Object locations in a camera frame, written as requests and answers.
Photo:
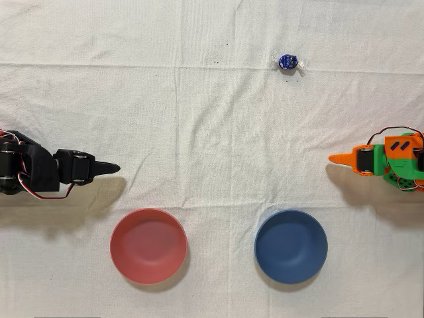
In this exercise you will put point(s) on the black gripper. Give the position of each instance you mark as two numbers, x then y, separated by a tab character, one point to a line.
80	167

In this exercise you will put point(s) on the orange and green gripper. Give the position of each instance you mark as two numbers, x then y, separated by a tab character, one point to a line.
364	159

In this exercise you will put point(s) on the blue candy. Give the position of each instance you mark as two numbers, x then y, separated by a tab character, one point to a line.
287	62

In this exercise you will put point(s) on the green arm base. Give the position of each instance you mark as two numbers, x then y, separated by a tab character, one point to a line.
402	182

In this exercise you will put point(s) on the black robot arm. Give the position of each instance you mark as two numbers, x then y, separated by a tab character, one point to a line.
39	169

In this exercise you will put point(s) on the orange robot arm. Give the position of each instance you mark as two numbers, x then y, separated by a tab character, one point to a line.
397	145

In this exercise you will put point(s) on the red bowl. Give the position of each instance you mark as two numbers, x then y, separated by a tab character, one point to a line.
148	246

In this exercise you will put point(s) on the blue bowl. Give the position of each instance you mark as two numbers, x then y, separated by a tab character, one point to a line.
291	246

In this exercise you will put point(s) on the white table cloth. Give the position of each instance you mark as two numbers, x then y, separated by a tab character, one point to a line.
212	132

